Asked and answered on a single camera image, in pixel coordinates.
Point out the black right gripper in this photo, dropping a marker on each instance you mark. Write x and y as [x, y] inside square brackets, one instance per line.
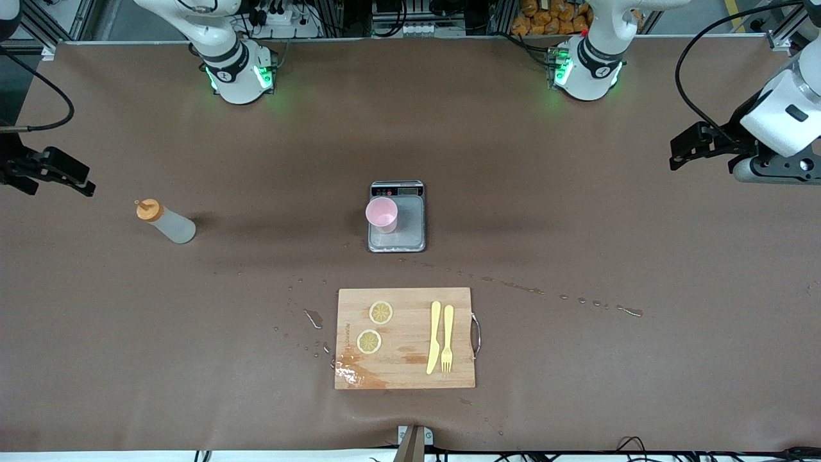
[14, 161]

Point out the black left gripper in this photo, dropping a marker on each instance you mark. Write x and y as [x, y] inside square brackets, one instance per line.
[735, 134]

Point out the translucent sauce bottle orange cap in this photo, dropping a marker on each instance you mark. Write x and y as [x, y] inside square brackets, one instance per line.
[172, 226]

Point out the pink plastic cup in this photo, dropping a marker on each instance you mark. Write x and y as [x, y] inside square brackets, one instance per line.
[382, 215]

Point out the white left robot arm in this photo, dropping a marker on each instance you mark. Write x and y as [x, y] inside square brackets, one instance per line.
[786, 112]

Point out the white power strip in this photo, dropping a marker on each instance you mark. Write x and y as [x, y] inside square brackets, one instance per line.
[282, 22]

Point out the grey digital kitchen scale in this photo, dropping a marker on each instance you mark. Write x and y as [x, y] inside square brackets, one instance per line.
[407, 231]

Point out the yellow plastic fork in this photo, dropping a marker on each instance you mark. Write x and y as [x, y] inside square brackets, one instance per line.
[448, 340]

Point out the yellow plastic knife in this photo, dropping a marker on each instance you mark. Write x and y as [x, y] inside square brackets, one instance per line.
[435, 340]

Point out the lemon slice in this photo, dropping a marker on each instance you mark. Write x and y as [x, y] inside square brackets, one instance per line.
[381, 312]
[369, 341]

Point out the wooden cutting board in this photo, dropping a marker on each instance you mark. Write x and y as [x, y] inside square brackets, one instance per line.
[404, 359]

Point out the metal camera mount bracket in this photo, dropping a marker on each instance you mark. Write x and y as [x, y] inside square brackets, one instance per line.
[414, 444]

